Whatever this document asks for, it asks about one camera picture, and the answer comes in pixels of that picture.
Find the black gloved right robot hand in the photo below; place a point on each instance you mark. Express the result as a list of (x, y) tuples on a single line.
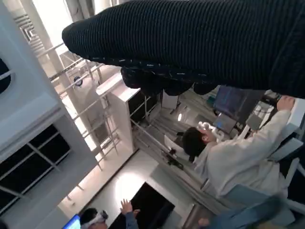
[(190, 40)]

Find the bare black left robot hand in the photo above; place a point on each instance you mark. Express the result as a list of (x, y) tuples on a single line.
[(252, 212)]

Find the grey office chair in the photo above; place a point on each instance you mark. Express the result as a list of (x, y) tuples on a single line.
[(250, 194)]

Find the person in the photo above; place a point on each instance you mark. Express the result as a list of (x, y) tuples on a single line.
[(238, 162), (95, 218)]

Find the dark computer monitor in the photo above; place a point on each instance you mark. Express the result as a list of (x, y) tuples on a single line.
[(238, 100)]

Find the open laptop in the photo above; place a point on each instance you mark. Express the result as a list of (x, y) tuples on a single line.
[(224, 124)]

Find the white headset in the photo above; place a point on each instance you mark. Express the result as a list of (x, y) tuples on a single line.
[(100, 217), (212, 130)]

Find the white tall cabinet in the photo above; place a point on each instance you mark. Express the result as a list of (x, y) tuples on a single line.
[(121, 124)]

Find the small blue lit screen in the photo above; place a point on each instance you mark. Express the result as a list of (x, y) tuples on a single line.
[(72, 223)]

